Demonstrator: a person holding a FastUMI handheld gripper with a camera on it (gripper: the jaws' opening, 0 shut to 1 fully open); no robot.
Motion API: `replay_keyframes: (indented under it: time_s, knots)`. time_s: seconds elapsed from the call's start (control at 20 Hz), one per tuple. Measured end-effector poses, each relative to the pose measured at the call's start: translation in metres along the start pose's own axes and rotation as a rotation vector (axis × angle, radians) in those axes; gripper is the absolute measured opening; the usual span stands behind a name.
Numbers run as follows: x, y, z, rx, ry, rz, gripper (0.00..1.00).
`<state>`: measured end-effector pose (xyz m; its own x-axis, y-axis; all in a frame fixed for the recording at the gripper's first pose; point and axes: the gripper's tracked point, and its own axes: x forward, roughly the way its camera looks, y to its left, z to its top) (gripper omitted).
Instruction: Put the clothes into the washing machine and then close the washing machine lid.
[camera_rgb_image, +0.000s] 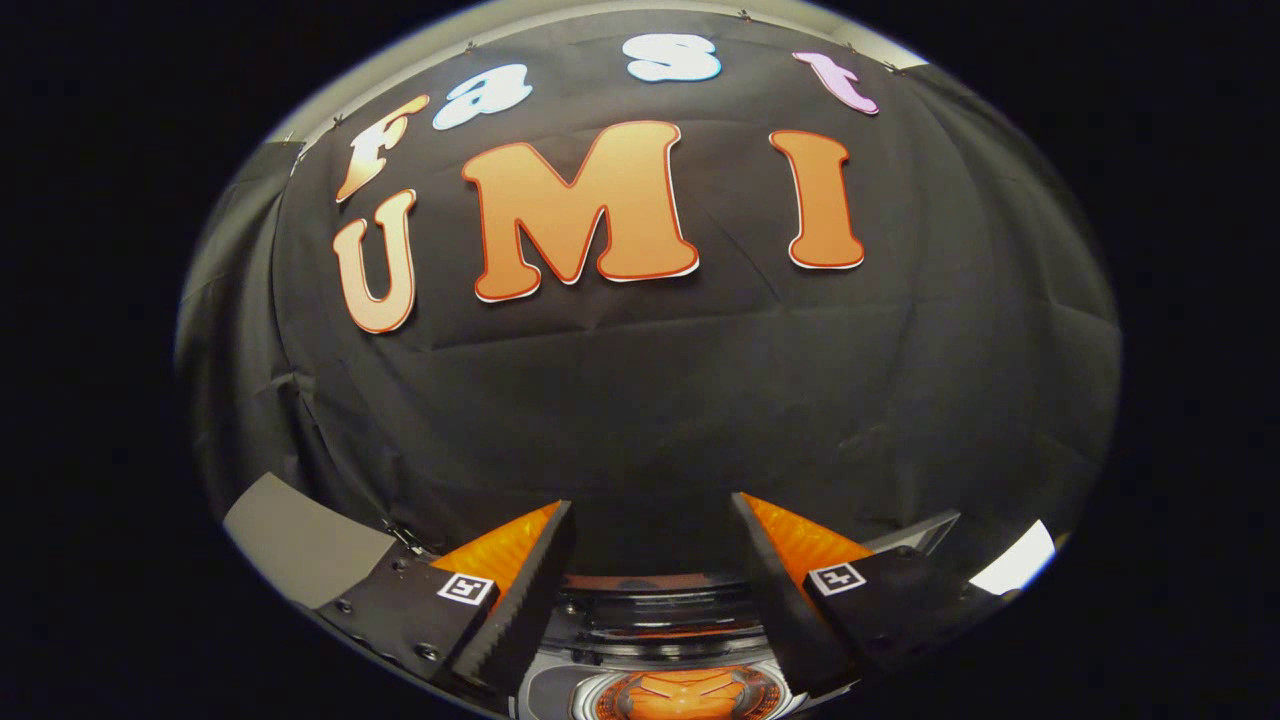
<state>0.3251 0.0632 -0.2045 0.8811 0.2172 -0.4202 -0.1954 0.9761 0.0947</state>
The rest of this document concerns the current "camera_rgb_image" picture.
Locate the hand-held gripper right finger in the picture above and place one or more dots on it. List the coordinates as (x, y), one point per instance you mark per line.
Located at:
(775, 610)

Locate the orange polo shirt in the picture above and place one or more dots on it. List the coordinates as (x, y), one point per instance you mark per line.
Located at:
(690, 695)

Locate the grey side table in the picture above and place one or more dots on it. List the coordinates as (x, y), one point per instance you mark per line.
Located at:
(300, 545)

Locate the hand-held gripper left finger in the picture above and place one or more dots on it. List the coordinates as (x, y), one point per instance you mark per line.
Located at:
(525, 610)

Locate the dark glass washing machine lid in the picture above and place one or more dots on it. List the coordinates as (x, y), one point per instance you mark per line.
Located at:
(650, 610)

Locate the white flat panel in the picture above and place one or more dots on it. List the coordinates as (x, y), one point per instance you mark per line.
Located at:
(1015, 565)

